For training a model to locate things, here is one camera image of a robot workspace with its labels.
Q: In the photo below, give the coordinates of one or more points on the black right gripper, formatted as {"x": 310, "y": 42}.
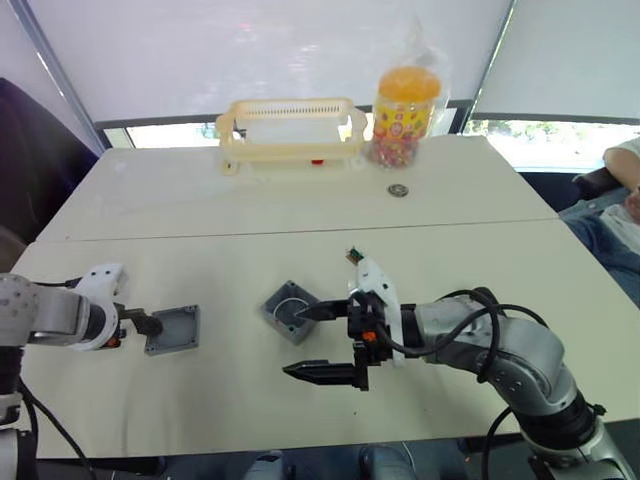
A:
{"x": 362, "y": 325}

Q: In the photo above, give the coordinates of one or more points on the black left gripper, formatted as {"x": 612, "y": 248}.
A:
{"x": 119, "y": 320}

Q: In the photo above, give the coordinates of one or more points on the grey metal junction box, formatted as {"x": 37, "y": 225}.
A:
{"x": 295, "y": 334}

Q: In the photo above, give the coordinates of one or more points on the grey metal box lid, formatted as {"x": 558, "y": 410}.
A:
{"x": 177, "y": 330}

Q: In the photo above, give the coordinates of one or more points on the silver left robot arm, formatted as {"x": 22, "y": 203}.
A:
{"x": 50, "y": 310}

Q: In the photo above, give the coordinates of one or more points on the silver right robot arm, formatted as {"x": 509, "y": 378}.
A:
{"x": 525, "y": 350}

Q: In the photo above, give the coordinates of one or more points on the candy jar with orange lid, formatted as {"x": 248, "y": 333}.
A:
{"x": 400, "y": 125}

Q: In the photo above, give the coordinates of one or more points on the green terminal block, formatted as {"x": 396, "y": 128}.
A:
{"x": 356, "y": 254}

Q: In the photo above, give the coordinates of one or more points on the small round metal disc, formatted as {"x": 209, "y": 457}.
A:
{"x": 397, "y": 190}

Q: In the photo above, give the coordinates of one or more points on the cream plastic basket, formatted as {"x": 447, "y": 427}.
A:
{"x": 300, "y": 107}

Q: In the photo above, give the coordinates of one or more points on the seated person in jeans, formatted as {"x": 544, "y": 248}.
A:
{"x": 600, "y": 240}

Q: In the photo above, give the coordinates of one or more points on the black chair armrest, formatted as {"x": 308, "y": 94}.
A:
{"x": 592, "y": 184}

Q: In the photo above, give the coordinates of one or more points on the clear plastic bag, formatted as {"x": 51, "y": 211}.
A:
{"x": 430, "y": 50}

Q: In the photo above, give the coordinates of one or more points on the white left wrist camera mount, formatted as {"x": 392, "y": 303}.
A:
{"x": 102, "y": 280}

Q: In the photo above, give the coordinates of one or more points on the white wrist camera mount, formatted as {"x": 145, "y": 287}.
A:
{"x": 102, "y": 280}
{"x": 375, "y": 280}

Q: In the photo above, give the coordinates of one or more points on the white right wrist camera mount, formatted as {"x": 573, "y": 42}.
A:
{"x": 375, "y": 280}

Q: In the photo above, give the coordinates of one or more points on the grey window frame post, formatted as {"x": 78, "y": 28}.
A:
{"x": 65, "y": 75}
{"x": 487, "y": 65}

